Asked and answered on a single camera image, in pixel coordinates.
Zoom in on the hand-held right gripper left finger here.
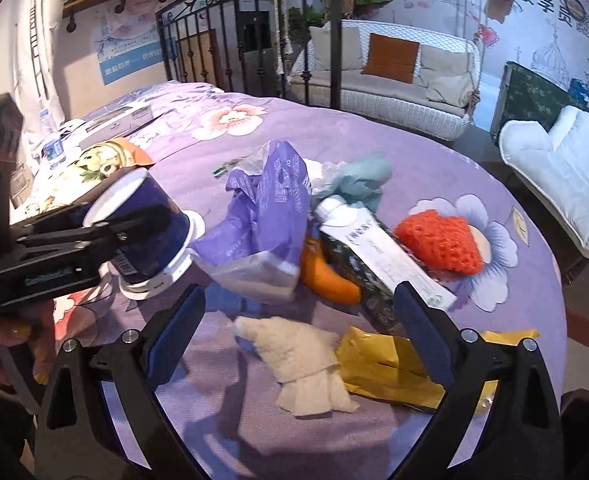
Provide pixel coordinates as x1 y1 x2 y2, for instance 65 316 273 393
34 284 215 480

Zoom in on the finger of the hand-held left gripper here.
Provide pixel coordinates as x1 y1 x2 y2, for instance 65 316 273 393
9 201 98 242
17 215 151 270

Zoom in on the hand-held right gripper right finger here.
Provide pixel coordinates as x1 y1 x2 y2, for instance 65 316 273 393
393 282 565 480

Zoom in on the yellow packet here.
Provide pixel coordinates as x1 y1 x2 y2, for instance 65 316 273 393
335 326 540 415

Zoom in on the blue paper cup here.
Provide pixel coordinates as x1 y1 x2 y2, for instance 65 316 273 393
82 166 206 302

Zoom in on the white drink carton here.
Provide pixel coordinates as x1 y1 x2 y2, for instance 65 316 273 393
311 196 458 337

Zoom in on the orange banana-shaped object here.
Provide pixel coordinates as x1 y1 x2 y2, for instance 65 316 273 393
300 237 363 307

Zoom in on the person's left hand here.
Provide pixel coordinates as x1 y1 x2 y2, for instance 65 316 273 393
0 302 58 386

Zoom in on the clear water bottle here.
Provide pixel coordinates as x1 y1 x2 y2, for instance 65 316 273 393
37 107 68 169

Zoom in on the illustrated orange paper bag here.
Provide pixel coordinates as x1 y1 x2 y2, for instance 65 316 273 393
24 137 155 211

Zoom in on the white flat box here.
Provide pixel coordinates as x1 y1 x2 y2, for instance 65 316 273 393
79 101 166 151

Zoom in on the white crumpled tissue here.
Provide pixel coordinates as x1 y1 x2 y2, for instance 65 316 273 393
233 316 361 417

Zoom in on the small yellow tag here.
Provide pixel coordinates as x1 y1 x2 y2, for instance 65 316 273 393
511 206 529 246

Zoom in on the purple plastic bag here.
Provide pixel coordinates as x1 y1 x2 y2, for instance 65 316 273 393
192 140 312 302

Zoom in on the teal cloth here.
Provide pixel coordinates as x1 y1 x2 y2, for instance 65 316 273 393
319 154 394 211

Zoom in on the purple floral bedsheet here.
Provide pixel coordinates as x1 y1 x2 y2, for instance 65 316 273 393
9 82 568 480

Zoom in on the white lounge chair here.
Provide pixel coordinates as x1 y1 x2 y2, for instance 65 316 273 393
498 105 589 260

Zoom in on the white wicker swing sofa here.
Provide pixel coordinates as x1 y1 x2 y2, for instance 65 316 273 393
288 19 481 142

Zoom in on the green patterned cabinet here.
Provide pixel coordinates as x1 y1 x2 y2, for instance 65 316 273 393
490 61 583 136

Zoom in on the beige cushion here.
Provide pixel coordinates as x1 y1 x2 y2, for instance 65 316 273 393
417 45 475 107
308 25 365 74

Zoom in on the orange cushion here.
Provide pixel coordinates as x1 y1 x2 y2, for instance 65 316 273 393
361 33 421 85

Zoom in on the black iron railing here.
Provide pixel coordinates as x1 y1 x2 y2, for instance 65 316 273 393
155 0 349 111

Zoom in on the blue wall poster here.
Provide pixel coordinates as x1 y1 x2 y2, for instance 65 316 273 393
92 0 168 84

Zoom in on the white swing rope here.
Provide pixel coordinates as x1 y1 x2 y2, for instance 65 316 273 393
469 0 490 111
272 0 288 77

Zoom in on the large printed wall poster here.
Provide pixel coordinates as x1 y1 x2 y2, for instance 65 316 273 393
364 0 589 88

